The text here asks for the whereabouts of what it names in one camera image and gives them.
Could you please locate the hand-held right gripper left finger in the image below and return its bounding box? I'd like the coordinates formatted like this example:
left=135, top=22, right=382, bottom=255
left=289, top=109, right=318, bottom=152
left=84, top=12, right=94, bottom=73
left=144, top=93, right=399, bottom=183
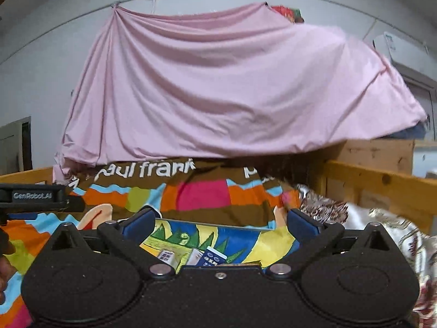
left=44, top=208, right=176, bottom=280

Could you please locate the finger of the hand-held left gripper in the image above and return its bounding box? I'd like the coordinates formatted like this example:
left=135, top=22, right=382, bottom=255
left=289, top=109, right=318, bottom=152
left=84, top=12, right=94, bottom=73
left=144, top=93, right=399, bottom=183
left=0, top=196, right=87, bottom=221

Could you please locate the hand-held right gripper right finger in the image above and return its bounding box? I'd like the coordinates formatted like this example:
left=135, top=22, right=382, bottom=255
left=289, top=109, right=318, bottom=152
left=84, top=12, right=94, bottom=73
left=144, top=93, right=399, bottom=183
left=264, top=208, right=399, bottom=279

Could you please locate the cartoon print tin box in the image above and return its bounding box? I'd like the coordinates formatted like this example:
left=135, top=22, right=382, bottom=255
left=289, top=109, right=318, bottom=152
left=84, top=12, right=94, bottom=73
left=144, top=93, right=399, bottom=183
left=138, top=217, right=298, bottom=271

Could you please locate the blue and white snack packet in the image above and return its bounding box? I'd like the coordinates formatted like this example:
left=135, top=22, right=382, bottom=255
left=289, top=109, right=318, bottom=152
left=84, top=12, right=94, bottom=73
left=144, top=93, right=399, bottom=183
left=199, top=245, right=229, bottom=267

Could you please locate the person's left hand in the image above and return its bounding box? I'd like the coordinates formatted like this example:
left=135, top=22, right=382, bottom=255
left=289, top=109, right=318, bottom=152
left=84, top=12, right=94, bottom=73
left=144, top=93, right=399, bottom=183
left=0, top=254, right=16, bottom=304

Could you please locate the grey door panel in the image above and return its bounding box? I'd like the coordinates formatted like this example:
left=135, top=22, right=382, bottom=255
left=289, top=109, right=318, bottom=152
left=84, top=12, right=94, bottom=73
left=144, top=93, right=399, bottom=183
left=0, top=116, right=33, bottom=174

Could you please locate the colourful printed blanket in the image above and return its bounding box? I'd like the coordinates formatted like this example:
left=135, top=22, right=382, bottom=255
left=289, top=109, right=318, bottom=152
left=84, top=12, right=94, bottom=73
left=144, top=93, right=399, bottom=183
left=0, top=157, right=308, bottom=328

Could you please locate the wooden board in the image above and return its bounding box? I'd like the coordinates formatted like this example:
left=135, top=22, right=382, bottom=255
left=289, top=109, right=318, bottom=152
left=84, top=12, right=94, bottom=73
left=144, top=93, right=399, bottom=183
left=324, top=139, right=416, bottom=179

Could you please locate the white floral quilt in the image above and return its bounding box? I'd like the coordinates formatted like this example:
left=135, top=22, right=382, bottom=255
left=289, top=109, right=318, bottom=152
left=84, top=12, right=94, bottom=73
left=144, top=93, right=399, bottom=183
left=294, top=183, right=437, bottom=328

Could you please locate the white cabinet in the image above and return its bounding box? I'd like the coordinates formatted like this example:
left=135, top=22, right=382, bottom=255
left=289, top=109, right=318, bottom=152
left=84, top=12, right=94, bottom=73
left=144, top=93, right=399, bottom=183
left=412, top=141, right=437, bottom=179

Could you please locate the blue cloth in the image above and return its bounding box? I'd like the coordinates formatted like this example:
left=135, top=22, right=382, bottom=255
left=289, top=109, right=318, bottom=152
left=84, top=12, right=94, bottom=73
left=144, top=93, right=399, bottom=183
left=383, top=122, right=428, bottom=142

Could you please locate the pink sheet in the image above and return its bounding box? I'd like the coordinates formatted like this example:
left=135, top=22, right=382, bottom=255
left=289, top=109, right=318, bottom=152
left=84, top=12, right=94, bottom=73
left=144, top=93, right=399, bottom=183
left=53, top=2, right=430, bottom=184

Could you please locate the white air conditioner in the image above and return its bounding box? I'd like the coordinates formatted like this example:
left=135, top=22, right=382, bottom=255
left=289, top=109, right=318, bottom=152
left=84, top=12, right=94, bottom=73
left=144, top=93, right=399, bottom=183
left=371, top=31, right=437, bottom=80

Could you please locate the red patterned cloth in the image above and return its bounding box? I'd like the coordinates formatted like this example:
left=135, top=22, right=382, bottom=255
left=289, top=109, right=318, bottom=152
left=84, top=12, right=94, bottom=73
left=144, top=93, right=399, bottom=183
left=271, top=5, right=305, bottom=25

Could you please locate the wooden bed frame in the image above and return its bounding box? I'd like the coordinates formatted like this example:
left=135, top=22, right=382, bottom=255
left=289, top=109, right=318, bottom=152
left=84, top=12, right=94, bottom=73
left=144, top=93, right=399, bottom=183
left=0, top=160, right=437, bottom=237

